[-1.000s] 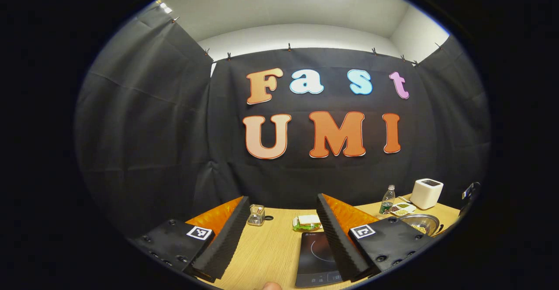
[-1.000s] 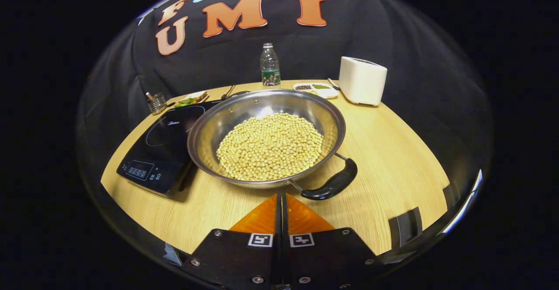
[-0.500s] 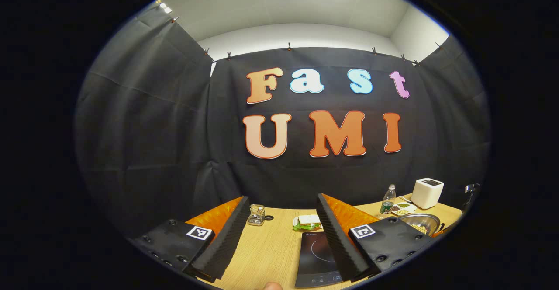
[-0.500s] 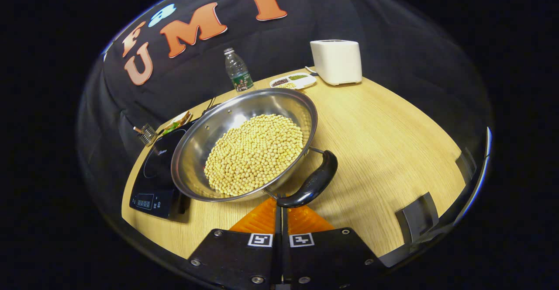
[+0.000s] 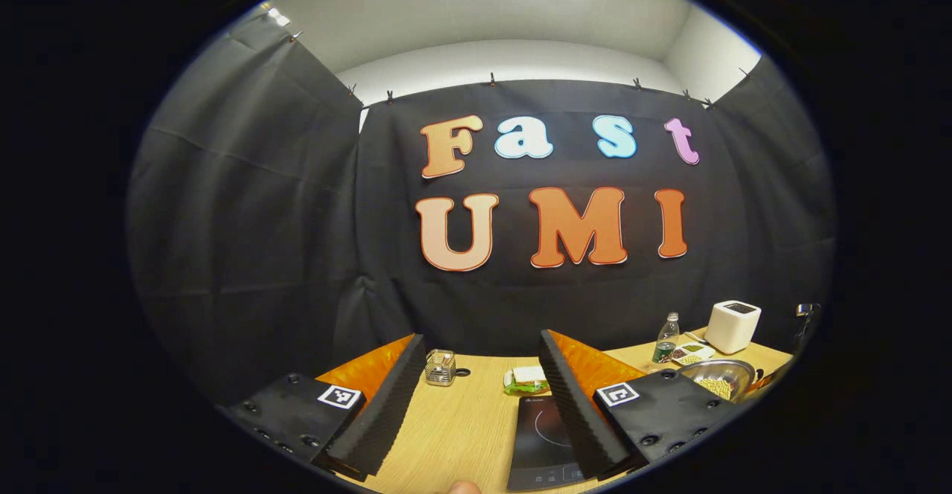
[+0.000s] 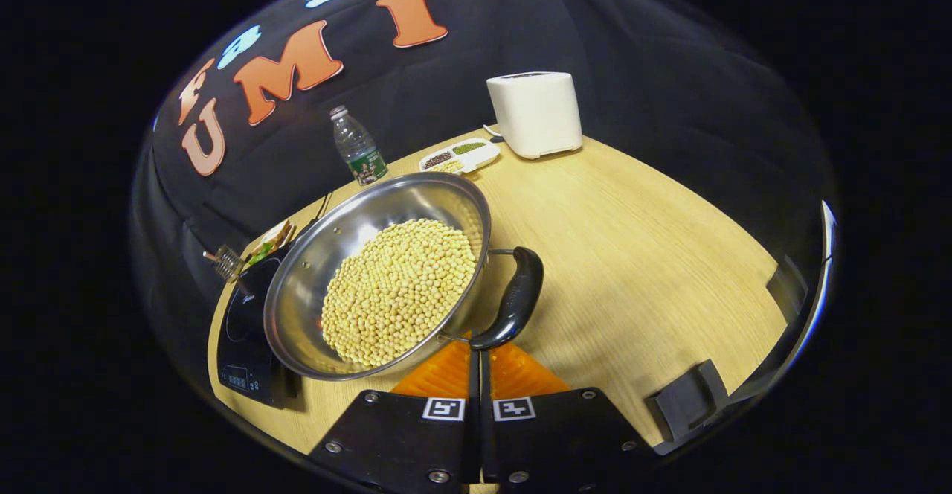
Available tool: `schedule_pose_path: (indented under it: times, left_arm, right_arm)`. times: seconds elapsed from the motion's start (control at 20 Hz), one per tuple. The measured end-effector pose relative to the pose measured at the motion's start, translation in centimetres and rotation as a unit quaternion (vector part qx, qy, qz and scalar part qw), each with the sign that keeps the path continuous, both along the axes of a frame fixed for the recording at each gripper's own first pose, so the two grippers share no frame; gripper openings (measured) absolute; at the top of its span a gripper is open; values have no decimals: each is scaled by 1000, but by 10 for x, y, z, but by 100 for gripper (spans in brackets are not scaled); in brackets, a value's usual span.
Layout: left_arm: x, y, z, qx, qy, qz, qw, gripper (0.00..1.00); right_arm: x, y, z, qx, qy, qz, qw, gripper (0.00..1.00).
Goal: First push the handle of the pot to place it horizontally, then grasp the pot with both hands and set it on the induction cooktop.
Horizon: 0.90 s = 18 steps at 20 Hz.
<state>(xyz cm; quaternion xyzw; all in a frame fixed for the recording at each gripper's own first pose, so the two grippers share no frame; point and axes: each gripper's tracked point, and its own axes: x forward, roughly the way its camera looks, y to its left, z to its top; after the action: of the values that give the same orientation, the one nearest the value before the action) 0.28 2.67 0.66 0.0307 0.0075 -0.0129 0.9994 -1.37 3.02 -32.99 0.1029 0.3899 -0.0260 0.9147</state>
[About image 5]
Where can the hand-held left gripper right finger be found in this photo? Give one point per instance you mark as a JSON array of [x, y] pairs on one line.
[[576, 405]]

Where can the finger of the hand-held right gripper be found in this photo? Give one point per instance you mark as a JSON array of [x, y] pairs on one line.
[[770, 382]]

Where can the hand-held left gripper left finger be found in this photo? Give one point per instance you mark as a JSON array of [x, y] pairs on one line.
[[383, 412]]

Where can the stainless steel pot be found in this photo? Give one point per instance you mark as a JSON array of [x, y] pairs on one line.
[[732, 369]]

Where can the black induction cooktop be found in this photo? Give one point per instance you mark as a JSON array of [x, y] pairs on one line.
[[537, 442]]

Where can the sandwich on small plate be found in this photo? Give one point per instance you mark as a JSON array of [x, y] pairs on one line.
[[526, 379]]

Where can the white toaster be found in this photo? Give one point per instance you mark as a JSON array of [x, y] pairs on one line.
[[732, 329]]

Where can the small glass jar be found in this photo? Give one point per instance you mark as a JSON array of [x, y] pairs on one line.
[[440, 368]]

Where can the white divided dish with beans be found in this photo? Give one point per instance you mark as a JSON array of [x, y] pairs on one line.
[[693, 353]]

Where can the clear plastic water bottle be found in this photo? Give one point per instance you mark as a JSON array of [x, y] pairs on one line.
[[666, 344]]

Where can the black backdrop cloth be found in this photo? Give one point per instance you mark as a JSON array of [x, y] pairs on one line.
[[297, 219]]

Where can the row of black cloth clips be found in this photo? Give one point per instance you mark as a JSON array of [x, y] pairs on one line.
[[491, 79]]

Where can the small bright ceiling light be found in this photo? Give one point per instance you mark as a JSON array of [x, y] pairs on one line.
[[277, 16]]

